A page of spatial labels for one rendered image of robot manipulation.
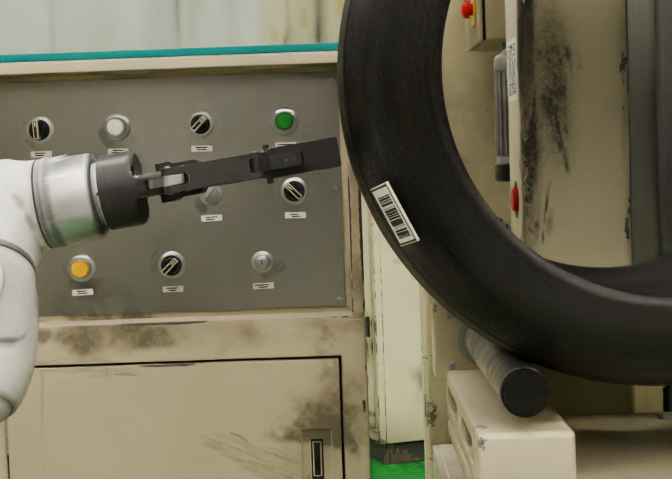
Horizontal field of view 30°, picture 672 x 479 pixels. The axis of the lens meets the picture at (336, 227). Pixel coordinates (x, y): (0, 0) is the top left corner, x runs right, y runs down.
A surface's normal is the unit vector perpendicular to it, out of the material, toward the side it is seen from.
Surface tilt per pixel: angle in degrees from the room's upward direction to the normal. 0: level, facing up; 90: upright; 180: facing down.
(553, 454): 90
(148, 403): 90
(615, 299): 100
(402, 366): 90
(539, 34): 90
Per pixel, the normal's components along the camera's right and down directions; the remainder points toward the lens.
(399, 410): 0.29, 0.04
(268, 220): 0.00, 0.05
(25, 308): 0.94, -0.29
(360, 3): -0.73, -0.11
